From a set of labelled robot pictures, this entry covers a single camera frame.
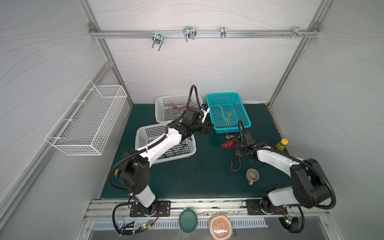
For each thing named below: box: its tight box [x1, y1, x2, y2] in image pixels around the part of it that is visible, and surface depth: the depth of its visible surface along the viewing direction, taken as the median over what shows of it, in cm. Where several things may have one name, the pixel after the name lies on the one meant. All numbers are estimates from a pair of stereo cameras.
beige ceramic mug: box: [245, 168, 260, 186], surface depth 83 cm
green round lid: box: [178, 207, 198, 233], surface depth 63 cm
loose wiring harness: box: [112, 201, 160, 238], surface depth 69 cm
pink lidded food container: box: [208, 213, 233, 240], surface depth 68 cm
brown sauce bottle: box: [275, 138, 289, 151], surface depth 81 cm
